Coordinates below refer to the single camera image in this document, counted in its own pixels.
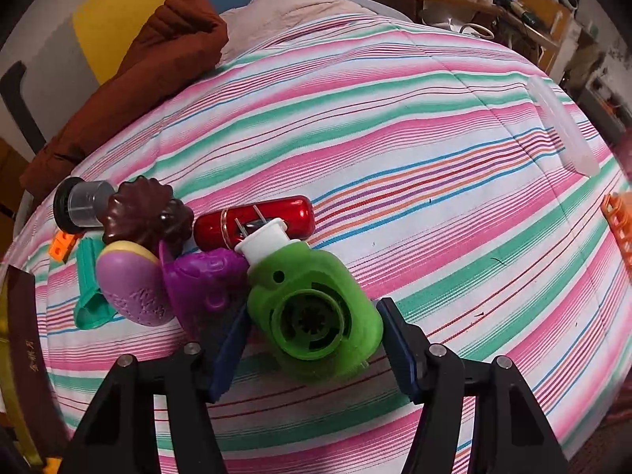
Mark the orange plastic basket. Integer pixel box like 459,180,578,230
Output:
601,192,632,275

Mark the purple plastic hat toy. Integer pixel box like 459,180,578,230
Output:
158,242,250,339

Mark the striped pink green bedspread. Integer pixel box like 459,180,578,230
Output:
4,15,631,473

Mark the gold tin box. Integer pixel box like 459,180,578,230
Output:
1,265,68,468

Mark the pale pink pillow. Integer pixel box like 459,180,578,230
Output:
221,0,375,63

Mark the orange plastic block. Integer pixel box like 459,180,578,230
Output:
48,230,81,263

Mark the wooden desk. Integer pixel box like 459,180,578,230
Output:
375,0,575,78

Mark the translucent white plastic case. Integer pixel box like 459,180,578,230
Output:
526,75,600,177

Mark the clear jar black lid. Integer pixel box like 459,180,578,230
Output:
53,177,116,234

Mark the rust brown blanket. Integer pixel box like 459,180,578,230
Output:
19,0,228,201

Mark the dark brown ridged toy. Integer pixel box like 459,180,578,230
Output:
100,175,194,256

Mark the red metallic cylinder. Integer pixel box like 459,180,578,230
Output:
193,196,315,252

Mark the blue yellow grey headboard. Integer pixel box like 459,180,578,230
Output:
8,0,310,124

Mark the purple yellow oval toy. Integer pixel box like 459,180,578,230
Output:
95,241,173,326

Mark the teal plastic tube toy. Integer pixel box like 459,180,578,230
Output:
73,237,117,329

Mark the green plastic pencil sharpener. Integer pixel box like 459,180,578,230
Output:
236,218,384,383

